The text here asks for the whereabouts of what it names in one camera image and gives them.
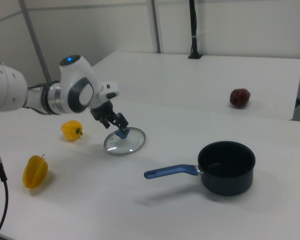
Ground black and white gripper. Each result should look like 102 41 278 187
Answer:
89 80 130 133

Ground glass lid with blue knob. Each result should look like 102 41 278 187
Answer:
103 126 147 157

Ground yellow bell pepper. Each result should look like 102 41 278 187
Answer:
60 120 84 142

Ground yellow star fruit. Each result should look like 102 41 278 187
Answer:
22 153 49 190

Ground dark red bell pepper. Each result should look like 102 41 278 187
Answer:
229 87 252 109

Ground grey metal frame post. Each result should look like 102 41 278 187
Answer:
149 0 164 54
17 0 53 85

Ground black camera pole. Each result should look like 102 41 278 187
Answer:
187 0 204 60

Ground dark saucepan with blue handle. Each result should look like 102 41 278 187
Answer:
143 140 257 197

